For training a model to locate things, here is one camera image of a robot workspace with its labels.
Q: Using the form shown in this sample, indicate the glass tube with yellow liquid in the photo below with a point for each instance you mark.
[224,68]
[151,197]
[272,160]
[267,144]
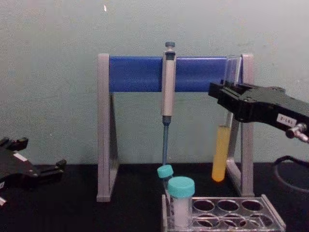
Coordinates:
[220,154]

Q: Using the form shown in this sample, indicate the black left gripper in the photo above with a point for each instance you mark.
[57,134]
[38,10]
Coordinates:
[17,171]

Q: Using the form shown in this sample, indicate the clear plastic tube rack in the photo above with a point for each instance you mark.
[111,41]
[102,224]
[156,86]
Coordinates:
[270,210]

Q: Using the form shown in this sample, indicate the small tube with teal cap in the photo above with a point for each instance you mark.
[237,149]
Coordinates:
[165,172]

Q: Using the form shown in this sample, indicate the grey pipette with blue tip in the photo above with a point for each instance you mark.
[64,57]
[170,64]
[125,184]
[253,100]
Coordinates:
[168,96]

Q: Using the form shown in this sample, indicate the black table cloth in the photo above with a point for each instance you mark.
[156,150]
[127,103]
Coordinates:
[72,212]

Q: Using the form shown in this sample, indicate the large tube with teal cap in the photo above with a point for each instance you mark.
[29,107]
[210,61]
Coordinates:
[181,191]

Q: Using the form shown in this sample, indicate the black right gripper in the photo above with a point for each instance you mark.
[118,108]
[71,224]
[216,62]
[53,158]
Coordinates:
[268,106]

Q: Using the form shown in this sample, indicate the grey and blue pipette stand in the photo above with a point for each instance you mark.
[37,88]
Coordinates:
[142,73]

